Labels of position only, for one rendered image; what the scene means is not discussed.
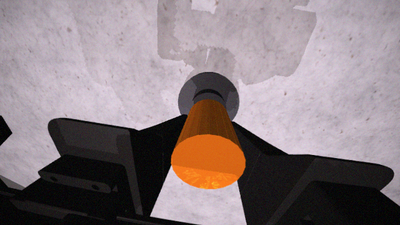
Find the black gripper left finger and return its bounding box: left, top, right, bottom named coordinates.
left=48, top=114, right=188, bottom=216

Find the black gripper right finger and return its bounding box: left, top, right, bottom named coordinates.
left=231, top=121, right=394, bottom=225

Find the orange knob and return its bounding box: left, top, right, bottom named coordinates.
left=171, top=99, right=245, bottom=189

